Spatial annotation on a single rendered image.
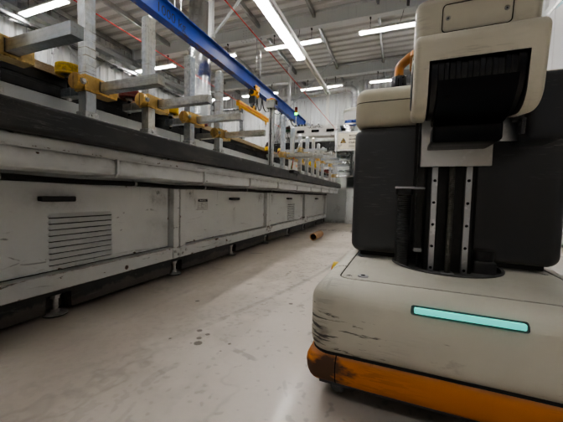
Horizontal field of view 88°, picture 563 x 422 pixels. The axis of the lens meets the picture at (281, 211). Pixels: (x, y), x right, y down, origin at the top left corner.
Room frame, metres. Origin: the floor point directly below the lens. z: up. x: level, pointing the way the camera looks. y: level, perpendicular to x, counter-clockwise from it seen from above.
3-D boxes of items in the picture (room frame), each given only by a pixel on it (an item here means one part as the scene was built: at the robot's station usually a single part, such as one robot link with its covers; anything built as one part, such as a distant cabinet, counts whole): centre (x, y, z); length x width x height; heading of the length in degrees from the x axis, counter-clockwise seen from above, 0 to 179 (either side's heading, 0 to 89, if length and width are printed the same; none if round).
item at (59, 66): (1.05, 0.76, 0.85); 0.08 x 0.08 x 0.11
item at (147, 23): (1.19, 0.54, 0.92); 0.04 x 0.04 x 0.48; 69
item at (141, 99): (1.21, 0.54, 0.83); 0.14 x 0.06 x 0.05; 159
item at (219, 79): (1.66, 0.36, 0.91); 0.04 x 0.04 x 0.48; 69
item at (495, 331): (0.84, -0.48, 0.16); 0.67 x 0.64 x 0.25; 158
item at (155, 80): (0.98, 0.57, 0.81); 0.43 x 0.03 x 0.04; 69
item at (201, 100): (1.21, 0.48, 0.83); 0.43 x 0.03 x 0.04; 69
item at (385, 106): (0.93, -0.51, 0.59); 0.55 x 0.34 x 0.83; 68
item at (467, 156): (0.66, -0.47, 0.68); 0.28 x 0.27 x 0.25; 68
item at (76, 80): (0.98, 0.63, 0.81); 0.14 x 0.06 x 0.05; 159
